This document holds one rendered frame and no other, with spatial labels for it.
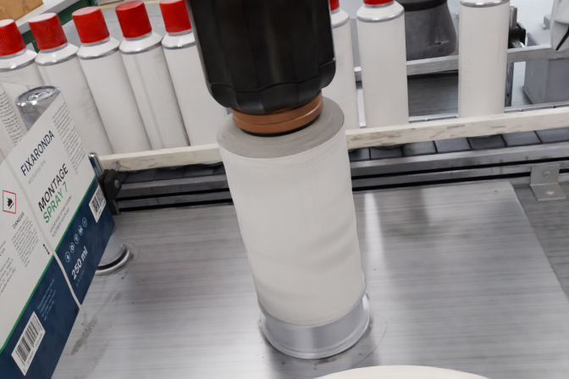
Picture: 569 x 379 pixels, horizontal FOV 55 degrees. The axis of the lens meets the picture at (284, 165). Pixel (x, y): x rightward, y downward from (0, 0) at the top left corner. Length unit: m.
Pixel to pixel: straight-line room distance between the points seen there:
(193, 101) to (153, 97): 0.05
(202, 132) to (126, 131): 0.10
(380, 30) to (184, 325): 0.35
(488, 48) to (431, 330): 0.32
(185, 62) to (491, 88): 0.34
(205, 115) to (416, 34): 0.44
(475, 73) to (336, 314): 0.34
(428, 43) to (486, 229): 0.49
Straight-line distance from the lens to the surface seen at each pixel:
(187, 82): 0.64
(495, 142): 0.68
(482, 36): 0.63
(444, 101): 0.89
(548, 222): 0.64
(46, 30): 0.69
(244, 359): 0.46
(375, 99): 0.64
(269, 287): 0.40
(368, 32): 0.61
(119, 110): 0.69
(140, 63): 0.65
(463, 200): 0.58
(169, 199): 0.70
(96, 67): 0.67
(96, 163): 0.66
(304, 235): 0.36
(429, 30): 0.97
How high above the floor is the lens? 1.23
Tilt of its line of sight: 31 degrees down
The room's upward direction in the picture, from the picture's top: 11 degrees counter-clockwise
